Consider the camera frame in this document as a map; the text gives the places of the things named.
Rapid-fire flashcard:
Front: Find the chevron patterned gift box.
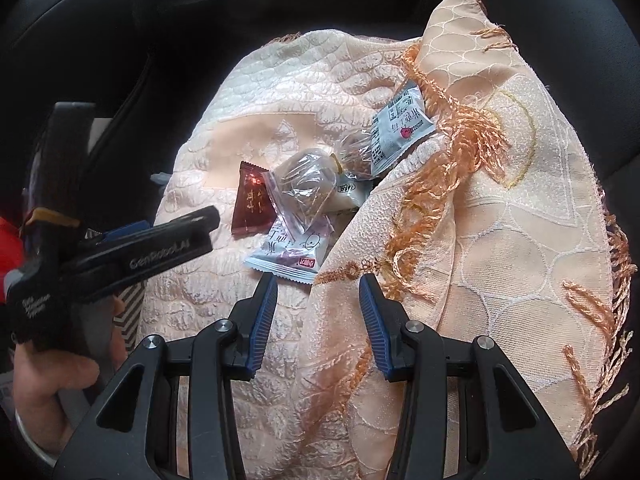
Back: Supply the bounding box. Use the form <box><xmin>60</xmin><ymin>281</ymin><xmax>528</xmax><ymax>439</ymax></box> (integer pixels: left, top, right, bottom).
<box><xmin>82</xmin><ymin>227</ymin><xmax>148</xmax><ymax>341</ymax></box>

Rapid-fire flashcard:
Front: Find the peach fringed shawl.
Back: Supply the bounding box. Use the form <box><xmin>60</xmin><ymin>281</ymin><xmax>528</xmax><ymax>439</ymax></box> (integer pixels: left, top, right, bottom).
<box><xmin>135</xmin><ymin>0</ymin><xmax>638</xmax><ymax>480</ymax></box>

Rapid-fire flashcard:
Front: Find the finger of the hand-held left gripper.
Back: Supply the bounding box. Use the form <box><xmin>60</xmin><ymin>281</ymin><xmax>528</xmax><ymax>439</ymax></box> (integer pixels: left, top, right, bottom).
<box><xmin>99</xmin><ymin>205</ymin><xmax>222</xmax><ymax>262</ymax></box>
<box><xmin>101</xmin><ymin>219</ymin><xmax>152</xmax><ymax>242</ymax></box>

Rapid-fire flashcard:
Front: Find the person's left hand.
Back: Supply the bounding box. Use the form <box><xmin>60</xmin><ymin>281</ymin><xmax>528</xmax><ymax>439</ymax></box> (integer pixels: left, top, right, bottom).
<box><xmin>12</xmin><ymin>296</ymin><xmax>127</xmax><ymax>442</ymax></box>

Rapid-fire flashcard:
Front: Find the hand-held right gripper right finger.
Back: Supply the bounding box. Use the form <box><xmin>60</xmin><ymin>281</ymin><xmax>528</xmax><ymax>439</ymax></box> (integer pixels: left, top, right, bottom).
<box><xmin>360</xmin><ymin>274</ymin><xmax>576</xmax><ymax>480</ymax></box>

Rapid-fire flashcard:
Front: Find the white paper sheet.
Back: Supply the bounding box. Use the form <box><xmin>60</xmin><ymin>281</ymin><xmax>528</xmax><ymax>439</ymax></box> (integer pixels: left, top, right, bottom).
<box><xmin>90</xmin><ymin>116</ymin><xmax>114</xmax><ymax>161</ymax></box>

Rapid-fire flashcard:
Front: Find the white face print snack packet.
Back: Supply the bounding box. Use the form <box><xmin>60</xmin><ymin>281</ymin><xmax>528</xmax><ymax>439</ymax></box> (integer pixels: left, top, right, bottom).
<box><xmin>243</xmin><ymin>215</ymin><xmax>335</xmax><ymax>285</ymax></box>

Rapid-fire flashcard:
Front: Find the clear plastic pastry bag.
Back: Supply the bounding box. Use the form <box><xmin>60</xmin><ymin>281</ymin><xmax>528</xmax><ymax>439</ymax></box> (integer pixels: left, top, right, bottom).
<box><xmin>264</xmin><ymin>129</ymin><xmax>382</xmax><ymax>232</ymax></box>

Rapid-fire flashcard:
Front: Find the white blue printed snack packet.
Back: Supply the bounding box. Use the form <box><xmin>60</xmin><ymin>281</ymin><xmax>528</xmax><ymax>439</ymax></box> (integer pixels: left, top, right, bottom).
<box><xmin>370</xmin><ymin>80</ymin><xmax>438</xmax><ymax>178</ymax></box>

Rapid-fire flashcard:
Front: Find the maroon triangular snack packet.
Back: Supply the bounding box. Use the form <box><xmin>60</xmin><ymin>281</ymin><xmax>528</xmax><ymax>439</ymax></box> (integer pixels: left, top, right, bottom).
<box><xmin>231</xmin><ymin>161</ymin><xmax>277</xmax><ymax>237</ymax></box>

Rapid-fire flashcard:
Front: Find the black car door panel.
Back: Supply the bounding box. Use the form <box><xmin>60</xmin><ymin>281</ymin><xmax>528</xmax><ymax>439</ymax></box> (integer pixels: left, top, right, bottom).
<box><xmin>150</xmin><ymin>0</ymin><xmax>451</xmax><ymax>61</ymax></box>

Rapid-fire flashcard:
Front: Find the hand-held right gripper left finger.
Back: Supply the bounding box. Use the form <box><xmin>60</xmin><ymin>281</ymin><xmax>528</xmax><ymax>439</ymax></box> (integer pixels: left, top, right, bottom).
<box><xmin>52</xmin><ymin>274</ymin><xmax>279</xmax><ymax>480</ymax></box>

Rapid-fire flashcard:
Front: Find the silver bracelet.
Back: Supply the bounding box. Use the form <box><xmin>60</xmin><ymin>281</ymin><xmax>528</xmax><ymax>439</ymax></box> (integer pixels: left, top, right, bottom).
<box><xmin>14</xmin><ymin>406</ymin><xmax>61</xmax><ymax>467</ymax></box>

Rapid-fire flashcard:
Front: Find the black car front seat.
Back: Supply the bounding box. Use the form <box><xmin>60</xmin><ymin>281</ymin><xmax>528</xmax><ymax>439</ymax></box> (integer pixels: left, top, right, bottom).
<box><xmin>0</xmin><ymin>0</ymin><xmax>168</xmax><ymax>211</ymax></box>

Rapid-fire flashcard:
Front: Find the small white snack packet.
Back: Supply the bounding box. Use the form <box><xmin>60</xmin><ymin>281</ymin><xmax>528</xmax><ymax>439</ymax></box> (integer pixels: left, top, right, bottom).
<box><xmin>334</xmin><ymin>172</ymin><xmax>374</xmax><ymax>209</ymax></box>

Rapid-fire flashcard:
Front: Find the red clothing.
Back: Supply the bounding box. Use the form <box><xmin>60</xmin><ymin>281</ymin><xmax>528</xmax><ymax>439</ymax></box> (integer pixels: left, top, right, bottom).
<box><xmin>0</xmin><ymin>215</ymin><xmax>26</xmax><ymax>306</ymax></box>

